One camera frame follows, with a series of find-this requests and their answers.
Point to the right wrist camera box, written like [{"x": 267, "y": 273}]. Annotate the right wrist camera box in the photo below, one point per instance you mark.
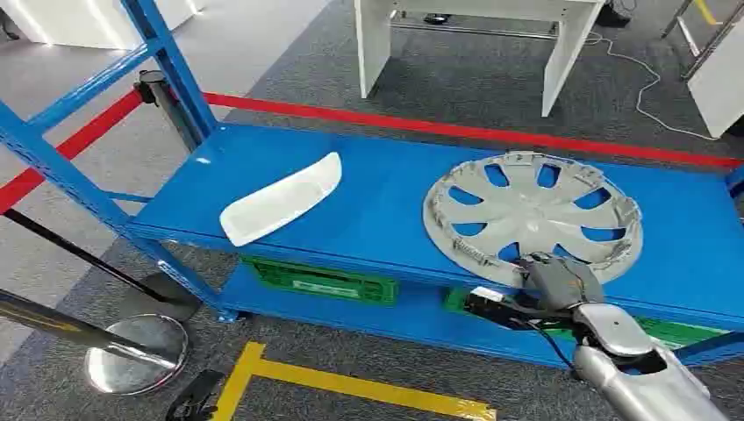
[{"x": 487, "y": 299}]

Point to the red barrier belt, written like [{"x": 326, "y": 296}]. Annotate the red barrier belt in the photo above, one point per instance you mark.
[
  {"x": 465, "y": 129},
  {"x": 75, "y": 142}
]

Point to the white plastic car trim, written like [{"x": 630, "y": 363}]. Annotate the white plastic car trim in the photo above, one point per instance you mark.
[{"x": 279, "y": 200}]

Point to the green plastic crate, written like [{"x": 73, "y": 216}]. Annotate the green plastic crate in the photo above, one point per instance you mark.
[
  {"x": 668, "y": 331},
  {"x": 325, "y": 282}
]

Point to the blue metal shelf rack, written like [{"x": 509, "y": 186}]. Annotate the blue metal shelf rack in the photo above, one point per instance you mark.
[{"x": 378, "y": 192}]

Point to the white counter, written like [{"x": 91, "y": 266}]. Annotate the white counter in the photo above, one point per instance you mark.
[{"x": 87, "y": 17}]

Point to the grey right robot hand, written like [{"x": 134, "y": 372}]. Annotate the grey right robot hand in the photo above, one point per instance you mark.
[{"x": 561, "y": 282}]

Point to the white table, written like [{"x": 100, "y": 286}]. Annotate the white table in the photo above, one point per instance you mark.
[{"x": 561, "y": 52}]

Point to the silver wheel hubcap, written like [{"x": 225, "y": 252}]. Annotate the silver wheel hubcap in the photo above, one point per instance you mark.
[{"x": 529, "y": 218}]

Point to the white cabinet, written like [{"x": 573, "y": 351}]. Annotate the white cabinet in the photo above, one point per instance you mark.
[{"x": 721, "y": 81}]

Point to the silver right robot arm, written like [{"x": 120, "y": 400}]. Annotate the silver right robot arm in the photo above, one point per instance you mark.
[{"x": 633, "y": 372}]

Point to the yellow floor tape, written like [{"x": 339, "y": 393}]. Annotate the yellow floor tape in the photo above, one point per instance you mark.
[{"x": 349, "y": 386}]

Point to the grey stanchion post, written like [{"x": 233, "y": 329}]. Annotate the grey stanchion post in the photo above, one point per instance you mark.
[{"x": 165, "y": 107}]

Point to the black stanchion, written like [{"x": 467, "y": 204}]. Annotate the black stanchion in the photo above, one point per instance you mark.
[{"x": 87, "y": 255}]

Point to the metal ladder frame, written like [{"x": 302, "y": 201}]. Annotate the metal ladder frame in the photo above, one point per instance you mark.
[{"x": 706, "y": 40}]

